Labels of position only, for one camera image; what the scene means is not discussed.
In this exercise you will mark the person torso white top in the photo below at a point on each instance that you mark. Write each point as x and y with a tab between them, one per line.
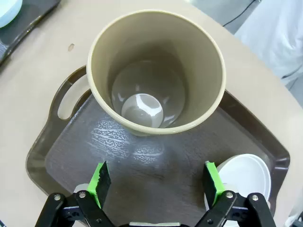
272	35

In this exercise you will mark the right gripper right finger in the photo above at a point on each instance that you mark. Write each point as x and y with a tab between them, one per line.
214	184

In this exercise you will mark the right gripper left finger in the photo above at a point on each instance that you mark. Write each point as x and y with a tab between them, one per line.
100	184

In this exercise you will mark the white bowl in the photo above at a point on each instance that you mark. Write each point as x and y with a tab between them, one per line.
243	179

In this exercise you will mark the light blue bowl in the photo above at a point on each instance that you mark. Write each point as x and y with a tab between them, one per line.
9	11

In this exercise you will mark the tall beige cup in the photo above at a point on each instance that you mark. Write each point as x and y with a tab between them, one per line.
106	47

